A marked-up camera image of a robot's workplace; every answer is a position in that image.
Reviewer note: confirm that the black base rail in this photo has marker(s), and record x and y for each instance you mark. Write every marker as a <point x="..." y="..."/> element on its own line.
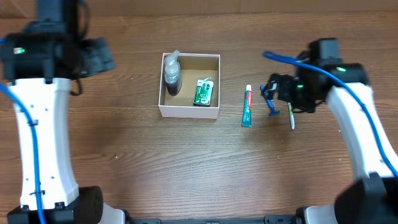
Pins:
<point x="214" y="220"/>

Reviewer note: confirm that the green Dettol soap packet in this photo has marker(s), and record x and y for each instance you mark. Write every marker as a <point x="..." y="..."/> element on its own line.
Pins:
<point x="204" y="92"/>

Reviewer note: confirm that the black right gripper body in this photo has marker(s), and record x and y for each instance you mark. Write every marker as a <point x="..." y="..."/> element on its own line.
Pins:
<point x="299" y="91"/>

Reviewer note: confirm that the open white cardboard box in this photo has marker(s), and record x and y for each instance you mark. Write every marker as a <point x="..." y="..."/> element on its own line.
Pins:
<point x="193" y="67"/>

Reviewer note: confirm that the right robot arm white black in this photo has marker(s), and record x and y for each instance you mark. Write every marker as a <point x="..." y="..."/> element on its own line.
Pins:
<point x="322" y="77"/>

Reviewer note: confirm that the green white toothbrush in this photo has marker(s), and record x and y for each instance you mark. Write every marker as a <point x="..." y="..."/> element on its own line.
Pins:
<point x="291" y="116"/>

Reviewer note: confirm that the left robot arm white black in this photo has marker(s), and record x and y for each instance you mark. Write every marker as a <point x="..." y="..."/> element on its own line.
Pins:
<point x="40" y="64"/>

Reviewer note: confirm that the green Colgate toothpaste tube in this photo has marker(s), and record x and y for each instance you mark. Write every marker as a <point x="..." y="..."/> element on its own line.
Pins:
<point x="247" y="111"/>

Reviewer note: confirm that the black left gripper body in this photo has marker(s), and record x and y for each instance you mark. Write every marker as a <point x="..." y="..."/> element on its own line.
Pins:
<point x="94" y="59"/>

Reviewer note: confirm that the clear spray bottle dark liquid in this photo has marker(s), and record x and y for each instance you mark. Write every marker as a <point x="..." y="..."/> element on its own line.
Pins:
<point x="172" y="73"/>

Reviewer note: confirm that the blue disposable razor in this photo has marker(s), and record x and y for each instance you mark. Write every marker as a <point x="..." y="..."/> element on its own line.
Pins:
<point x="273" y="111"/>

